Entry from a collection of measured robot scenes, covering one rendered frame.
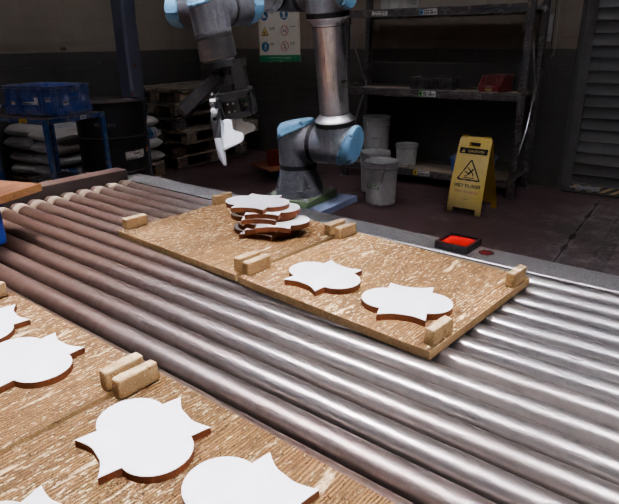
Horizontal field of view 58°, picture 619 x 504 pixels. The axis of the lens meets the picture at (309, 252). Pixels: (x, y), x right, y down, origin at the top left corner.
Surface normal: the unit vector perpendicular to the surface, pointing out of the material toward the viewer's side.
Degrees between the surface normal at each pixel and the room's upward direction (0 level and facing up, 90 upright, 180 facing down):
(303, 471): 0
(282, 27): 90
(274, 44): 90
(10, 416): 0
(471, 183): 77
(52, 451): 0
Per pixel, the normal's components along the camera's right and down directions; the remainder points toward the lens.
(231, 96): -0.11, 0.38
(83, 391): -0.01, -0.94
